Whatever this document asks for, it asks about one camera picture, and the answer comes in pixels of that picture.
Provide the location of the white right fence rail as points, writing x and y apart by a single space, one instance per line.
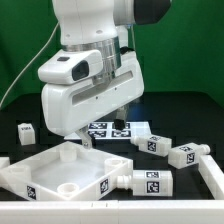
212 175

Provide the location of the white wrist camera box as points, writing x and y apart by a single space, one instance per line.
66 68

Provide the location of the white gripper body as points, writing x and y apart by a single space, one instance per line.
68 108

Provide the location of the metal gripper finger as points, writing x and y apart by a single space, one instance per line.
120 118
85 138

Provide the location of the white marker sheet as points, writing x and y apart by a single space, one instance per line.
106 130

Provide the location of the small white cube block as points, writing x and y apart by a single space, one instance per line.
26 134

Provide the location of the white front fence rail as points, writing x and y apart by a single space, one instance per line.
114 212

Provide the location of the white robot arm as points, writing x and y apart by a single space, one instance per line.
102 25

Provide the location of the white left fence block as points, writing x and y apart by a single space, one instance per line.
4 162

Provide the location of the white fence rail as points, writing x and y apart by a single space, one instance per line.
212 175
114 212

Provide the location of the white square tabletop tray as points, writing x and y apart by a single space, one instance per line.
66 172

